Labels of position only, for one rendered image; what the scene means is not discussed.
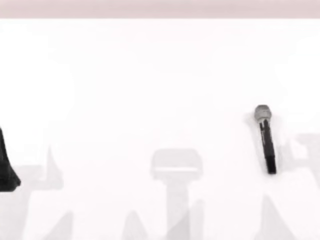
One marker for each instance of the black and white microphone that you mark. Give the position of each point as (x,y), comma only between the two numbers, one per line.
(267,145)

